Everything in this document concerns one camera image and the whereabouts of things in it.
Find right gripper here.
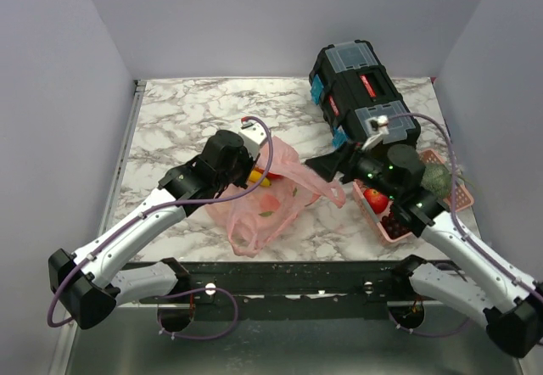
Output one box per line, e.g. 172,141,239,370
306,137,401,200

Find yellow fake banana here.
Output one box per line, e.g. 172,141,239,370
249,170,272,188

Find pink plastic bag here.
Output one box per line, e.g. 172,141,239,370
204,137,346,257

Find orange red fake mango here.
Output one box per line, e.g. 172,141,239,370
266,172,283,180

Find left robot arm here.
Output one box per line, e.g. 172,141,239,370
47,123,270,329

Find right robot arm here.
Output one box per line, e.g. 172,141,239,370
305,143,542,358

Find red fake apple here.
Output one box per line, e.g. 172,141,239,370
363,188,389,214

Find dark red fake grapes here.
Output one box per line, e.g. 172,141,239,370
381,212,410,239

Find green fake melon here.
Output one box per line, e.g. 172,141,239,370
421,163,452,199

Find black plastic toolbox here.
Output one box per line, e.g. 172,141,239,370
309,40,421,156

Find pink plastic basket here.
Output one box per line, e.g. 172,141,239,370
351,148,476,247

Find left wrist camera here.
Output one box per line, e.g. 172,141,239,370
238,118,268,159

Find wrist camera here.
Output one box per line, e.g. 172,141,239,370
361,115,389,151
238,118,268,159

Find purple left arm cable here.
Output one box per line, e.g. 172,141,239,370
46,115,273,328

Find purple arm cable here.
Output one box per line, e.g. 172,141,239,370
46,115,273,328
383,113,543,299

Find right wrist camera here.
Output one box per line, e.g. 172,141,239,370
361,115,389,151

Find black mounting rail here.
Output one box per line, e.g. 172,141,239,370
146,261,421,321

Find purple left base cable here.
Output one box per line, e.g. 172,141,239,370
156,288,239,342

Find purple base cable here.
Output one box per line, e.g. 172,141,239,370
388,306,473,338
156,288,239,342

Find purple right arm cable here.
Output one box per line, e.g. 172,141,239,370
383,113,543,299

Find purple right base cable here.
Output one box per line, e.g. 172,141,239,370
388,306,473,338

